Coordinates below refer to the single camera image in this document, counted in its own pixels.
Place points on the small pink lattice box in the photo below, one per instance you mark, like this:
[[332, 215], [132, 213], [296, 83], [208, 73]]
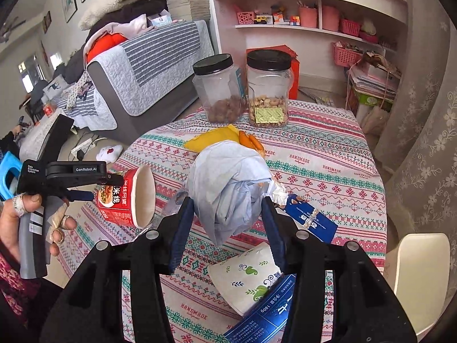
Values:
[[244, 17]]

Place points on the person's left hand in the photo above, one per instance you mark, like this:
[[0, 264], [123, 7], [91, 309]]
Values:
[[11, 213]]

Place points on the pink basket upper shelf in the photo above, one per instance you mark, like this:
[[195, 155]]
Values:
[[349, 27]]

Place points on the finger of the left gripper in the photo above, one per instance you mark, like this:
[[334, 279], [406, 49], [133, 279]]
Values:
[[79, 195], [115, 180]]

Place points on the white pink shelf unit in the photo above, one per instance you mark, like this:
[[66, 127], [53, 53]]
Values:
[[309, 28]]

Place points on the patterned handmade tablecloth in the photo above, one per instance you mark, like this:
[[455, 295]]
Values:
[[320, 155]]

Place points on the plastic jar with nuts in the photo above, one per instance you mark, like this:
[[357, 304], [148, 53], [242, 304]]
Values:
[[267, 111]]

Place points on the grey sofa with quilt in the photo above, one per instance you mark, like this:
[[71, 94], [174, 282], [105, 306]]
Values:
[[141, 84]]

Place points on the light blue paper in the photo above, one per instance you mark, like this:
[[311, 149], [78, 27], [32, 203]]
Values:
[[227, 182]]

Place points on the white floral paper cup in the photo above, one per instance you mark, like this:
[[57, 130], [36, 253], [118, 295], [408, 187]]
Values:
[[245, 279]]

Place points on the blue rectangular carton box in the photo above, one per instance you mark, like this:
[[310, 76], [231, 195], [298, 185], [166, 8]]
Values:
[[268, 317]]

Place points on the pink basket lower shelf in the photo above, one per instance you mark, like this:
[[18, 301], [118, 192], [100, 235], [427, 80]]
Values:
[[345, 56]]

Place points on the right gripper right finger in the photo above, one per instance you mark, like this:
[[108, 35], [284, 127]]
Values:
[[365, 307]]

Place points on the red cardboard box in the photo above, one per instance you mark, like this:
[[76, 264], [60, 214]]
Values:
[[294, 75]]

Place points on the pink storage cup right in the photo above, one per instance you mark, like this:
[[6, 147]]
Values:
[[330, 18]]

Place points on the white red slipper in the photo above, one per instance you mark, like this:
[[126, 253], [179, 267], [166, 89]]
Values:
[[109, 154]]

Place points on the blue and white envelope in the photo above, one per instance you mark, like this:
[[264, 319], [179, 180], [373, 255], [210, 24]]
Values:
[[310, 219]]

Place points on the pink storage cup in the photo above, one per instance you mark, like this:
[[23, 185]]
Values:
[[308, 17], [330, 18]]

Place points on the yellow paper wrapper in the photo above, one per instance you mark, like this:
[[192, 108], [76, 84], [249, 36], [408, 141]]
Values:
[[202, 141]]

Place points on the white trash bin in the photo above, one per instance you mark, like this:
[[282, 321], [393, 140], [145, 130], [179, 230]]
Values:
[[417, 270]]

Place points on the pile of clothes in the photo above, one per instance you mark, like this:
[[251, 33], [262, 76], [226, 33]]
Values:
[[103, 12]]

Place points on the plastic jar with chestnuts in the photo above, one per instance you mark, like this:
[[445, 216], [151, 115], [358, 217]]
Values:
[[218, 83]]

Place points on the stack of papers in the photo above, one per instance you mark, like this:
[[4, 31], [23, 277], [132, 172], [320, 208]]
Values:
[[374, 75]]

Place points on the pink basket shelf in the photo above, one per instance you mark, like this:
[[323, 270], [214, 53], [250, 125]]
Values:
[[345, 56], [349, 27]]

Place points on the crumpled white tissue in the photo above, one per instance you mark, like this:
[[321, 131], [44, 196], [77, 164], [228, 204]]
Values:
[[277, 193]]

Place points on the red instant noodle cup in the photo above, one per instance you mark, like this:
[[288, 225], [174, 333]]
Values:
[[133, 204]]

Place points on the pink storage cup left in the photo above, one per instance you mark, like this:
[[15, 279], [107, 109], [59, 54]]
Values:
[[308, 17]]

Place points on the white lace curtain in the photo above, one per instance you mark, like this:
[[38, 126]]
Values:
[[418, 144]]

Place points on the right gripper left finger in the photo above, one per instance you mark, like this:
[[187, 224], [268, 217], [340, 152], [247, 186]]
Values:
[[89, 307]]

